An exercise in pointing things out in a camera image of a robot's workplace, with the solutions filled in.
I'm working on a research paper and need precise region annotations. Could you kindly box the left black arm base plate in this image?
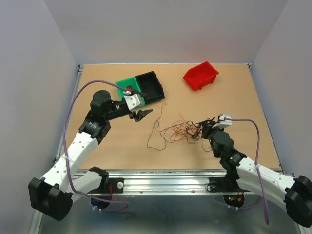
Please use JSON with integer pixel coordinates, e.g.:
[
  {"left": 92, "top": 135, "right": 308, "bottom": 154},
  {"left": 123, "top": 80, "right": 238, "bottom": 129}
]
[{"left": 89, "top": 177, "right": 124, "bottom": 194}]

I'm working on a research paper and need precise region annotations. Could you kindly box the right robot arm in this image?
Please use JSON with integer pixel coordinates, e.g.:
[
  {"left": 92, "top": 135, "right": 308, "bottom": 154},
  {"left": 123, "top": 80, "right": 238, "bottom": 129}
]
[{"left": 202, "top": 117, "right": 312, "bottom": 228}]

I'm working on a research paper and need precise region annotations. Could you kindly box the green plastic bin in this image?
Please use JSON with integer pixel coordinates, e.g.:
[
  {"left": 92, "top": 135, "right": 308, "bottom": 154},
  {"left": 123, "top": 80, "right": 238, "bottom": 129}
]
[{"left": 115, "top": 77, "right": 145, "bottom": 106}]

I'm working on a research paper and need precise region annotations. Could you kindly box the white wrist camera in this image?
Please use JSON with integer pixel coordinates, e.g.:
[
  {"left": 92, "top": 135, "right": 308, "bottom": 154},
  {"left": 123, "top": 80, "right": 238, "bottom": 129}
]
[
  {"left": 213, "top": 114, "right": 232, "bottom": 129},
  {"left": 124, "top": 94, "right": 143, "bottom": 112}
]

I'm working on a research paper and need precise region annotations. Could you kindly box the red plastic bin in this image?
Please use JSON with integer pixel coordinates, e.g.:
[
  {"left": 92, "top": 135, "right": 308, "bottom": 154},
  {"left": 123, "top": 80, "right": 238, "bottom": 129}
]
[{"left": 183, "top": 61, "right": 219, "bottom": 91}]

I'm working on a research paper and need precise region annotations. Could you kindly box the black plastic bin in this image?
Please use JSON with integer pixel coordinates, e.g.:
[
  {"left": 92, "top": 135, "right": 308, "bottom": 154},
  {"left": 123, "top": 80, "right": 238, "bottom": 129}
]
[{"left": 135, "top": 71, "right": 165, "bottom": 105}]

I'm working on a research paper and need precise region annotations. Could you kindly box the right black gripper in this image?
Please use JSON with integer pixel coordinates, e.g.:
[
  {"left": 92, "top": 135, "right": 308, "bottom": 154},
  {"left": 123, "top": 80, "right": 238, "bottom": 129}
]
[{"left": 201, "top": 120, "right": 225, "bottom": 157}]

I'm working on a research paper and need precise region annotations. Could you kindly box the aluminium rail frame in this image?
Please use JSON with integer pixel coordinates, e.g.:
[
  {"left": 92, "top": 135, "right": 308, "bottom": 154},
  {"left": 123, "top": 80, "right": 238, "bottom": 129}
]
[{"left": 26, "top": 63, "right": 312, "bottom": 234}]

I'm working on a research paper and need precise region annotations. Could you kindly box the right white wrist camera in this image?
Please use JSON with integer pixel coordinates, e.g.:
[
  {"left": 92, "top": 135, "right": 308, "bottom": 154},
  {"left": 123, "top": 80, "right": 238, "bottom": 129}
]
[{"left": 213, "top": 114, "right": 232, "bottom": 129}]

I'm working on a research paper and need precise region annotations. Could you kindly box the thin black wire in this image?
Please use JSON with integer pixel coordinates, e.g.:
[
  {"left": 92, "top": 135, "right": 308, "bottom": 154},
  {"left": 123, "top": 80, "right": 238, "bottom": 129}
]
[{"left": 146, "top": 119, "right": 171, "bottom": 151}]

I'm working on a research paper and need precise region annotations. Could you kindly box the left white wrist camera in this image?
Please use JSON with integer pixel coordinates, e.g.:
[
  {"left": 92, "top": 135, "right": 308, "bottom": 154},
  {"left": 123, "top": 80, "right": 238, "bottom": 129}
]
[{"left": 124, "top": 94, "right": 143, "bottom": 112}]

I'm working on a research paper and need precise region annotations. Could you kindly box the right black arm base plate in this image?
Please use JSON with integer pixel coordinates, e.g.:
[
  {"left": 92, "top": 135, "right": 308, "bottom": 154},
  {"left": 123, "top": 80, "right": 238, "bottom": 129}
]
[{"left": 206, "top": 176, "right": 241, "bottom": 193}]

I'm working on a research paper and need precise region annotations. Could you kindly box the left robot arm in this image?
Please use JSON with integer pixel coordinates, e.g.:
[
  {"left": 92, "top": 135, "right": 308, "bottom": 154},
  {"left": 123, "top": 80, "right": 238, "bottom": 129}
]
[{"left": 28, "top": 86, "right": 151, "bottom": 221}]

